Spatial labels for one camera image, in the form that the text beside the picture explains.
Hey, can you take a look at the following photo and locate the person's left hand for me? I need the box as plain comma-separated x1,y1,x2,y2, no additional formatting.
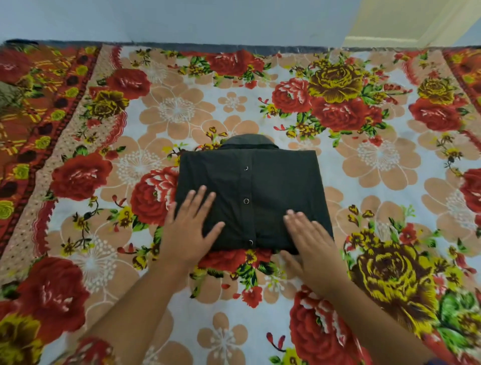
157,185,226,268

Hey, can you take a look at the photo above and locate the person's right hand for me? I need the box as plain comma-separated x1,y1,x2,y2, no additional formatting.
279,210,349,298

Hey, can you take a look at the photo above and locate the black shirt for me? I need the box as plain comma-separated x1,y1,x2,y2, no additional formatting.
174,133,335,255

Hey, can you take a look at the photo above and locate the bed with floral sheet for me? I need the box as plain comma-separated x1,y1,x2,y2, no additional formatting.
0,39,481,365

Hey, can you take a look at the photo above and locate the person's right forearm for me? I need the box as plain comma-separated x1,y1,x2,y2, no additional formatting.
322,276,437,365

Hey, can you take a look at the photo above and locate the person's left forearm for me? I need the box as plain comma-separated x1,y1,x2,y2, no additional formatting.
80,258,190,365

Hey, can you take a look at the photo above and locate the red floral dress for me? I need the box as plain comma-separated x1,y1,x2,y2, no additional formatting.
62,335,115,365

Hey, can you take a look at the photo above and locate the cream door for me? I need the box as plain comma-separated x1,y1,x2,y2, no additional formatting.
343,0,481,49

